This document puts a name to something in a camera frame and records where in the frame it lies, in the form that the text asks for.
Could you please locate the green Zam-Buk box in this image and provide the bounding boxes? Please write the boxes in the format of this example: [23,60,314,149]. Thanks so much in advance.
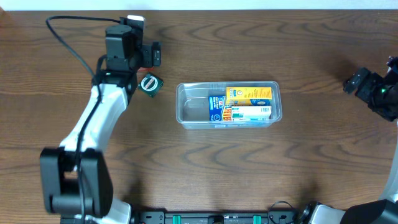
[137,73,164,98]

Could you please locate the clear plastic container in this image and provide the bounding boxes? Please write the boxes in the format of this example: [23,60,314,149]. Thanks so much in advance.
[176,81,282,129]

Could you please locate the blue cooling patch box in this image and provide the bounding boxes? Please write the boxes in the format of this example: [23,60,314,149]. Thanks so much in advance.
[208,95,271,122]

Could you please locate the yellow cough syrup box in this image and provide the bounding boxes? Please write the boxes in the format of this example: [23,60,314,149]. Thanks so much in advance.
[226,87,272,106]

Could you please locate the white Panadol box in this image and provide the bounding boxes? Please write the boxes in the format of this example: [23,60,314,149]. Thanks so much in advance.
[231,106,272,121]

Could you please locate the red medicine box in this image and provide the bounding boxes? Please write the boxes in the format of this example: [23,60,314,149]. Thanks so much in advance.
[137,67,154,73]

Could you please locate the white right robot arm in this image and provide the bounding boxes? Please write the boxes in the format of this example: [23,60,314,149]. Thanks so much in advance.
[296,56,397,224]

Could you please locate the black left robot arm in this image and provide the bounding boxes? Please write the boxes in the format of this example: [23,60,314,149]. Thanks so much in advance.
[40,15,161,223]

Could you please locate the black mounting rail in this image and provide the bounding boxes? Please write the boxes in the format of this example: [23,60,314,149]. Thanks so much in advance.
[129,209,310,224]

